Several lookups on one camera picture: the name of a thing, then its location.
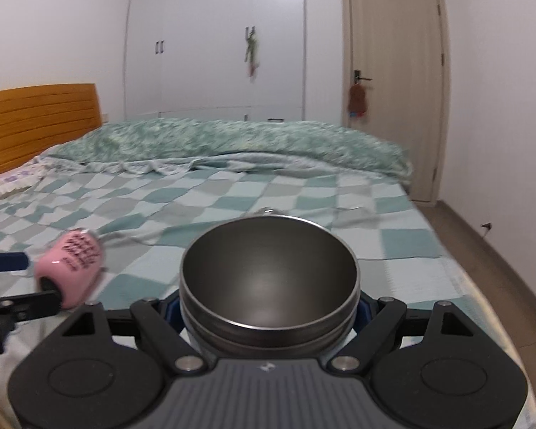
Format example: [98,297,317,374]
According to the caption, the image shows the pink printed cup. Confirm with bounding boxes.
[34,228,104,310]

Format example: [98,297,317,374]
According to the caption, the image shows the blue cartoon steel cup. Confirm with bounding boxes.
[179,215,360,358]

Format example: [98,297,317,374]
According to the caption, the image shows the checkered teal bed blanket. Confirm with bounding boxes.
[0,165,536,428]

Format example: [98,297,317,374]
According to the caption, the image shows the orange wooden headboard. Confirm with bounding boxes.
[0,83,102,174]

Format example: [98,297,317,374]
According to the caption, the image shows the green floral quilt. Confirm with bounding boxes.
[42,118,412,184]

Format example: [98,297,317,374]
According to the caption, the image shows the red hanging door ornament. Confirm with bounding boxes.
[347,83,368,119]

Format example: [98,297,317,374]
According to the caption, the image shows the beige wooden door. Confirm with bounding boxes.
[343,0,449,204]

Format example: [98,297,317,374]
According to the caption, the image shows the green hanging wardrobe ornament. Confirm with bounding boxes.
[245,26,258,79]

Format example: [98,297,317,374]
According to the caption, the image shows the white wardrobe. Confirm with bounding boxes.
[124,0,306,123]

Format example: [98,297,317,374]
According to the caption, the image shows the black door handle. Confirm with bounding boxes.
[353,70,372,84]

